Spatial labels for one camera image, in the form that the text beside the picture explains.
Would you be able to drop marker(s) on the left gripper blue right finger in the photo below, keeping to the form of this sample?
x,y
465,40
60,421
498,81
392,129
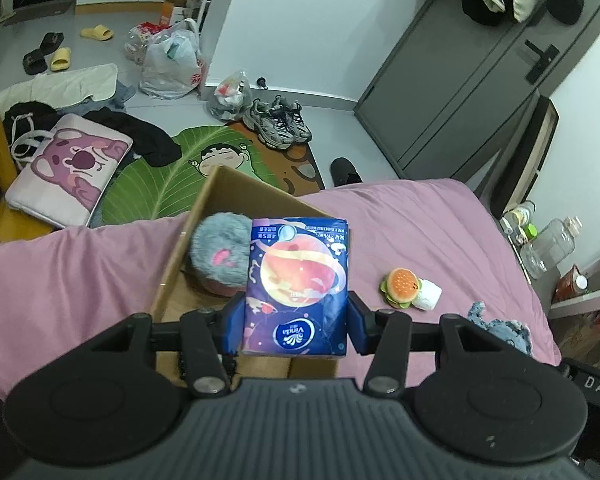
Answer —
x,y
362,328

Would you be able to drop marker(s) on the yellow slipper near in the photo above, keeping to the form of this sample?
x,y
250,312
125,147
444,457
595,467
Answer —
x,y
61,60

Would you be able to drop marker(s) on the black door handle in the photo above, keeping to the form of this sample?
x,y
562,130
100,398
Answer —
x,y
545,58

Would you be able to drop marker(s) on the white plastic shopping bag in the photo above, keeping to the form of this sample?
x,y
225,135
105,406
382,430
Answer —
x,y
173,63

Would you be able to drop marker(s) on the black white tote bag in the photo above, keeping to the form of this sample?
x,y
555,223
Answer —
x,y
23,146

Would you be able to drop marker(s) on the yellow slipper far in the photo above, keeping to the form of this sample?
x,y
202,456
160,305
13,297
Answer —
x,y
98,33

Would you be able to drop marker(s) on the white drawer shelf unit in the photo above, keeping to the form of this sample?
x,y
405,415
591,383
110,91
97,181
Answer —
x,y
575,322

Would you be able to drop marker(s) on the black slipper pair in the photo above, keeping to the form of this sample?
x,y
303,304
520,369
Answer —
x,y
34,62

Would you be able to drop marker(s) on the pink bear laptop bag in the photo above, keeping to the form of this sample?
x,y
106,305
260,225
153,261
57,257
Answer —
x,y
64,182

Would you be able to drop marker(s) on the white cloth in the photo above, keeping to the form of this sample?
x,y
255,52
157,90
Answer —
x,y
428,296

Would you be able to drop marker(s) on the yellow slipper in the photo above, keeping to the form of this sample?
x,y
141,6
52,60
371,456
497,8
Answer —
x,y
98,33
61,60

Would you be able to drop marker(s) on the framed board leaning on wall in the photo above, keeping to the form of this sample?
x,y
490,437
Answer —
x,y
519,166

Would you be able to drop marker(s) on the black clothes pile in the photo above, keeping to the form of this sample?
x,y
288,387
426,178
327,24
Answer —
x,y
149,141

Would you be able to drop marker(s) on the denim elephant toy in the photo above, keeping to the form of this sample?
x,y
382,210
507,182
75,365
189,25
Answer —
x,y
512,332

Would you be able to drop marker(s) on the small bottles by wall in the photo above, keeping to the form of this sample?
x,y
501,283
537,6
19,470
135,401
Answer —
x,y
517,223

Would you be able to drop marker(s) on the green leaf cartoon rug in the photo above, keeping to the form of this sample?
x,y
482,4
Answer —
x,y
144,192

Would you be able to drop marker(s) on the grey door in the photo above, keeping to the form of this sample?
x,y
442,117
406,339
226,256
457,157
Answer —
x,y
451,85

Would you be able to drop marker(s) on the blue tissue pack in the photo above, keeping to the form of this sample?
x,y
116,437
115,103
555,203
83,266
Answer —
x,y
297,287

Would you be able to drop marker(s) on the black shoe by bed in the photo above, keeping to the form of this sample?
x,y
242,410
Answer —
x,y
343,172

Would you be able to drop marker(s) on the white floor towel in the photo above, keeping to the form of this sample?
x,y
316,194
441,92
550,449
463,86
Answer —
x,y
63,89

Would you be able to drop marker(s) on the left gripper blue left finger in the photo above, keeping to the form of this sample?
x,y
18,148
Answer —
x,y
232,324

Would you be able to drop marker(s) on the clear glass jar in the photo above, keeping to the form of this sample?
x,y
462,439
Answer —
x,y
552,245

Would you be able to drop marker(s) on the fluffy blue-grey plush toy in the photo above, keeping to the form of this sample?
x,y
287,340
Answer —
x,y
219,253

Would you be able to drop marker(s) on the clear small trash bag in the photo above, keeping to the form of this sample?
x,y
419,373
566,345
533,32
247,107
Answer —
x,y
231,98

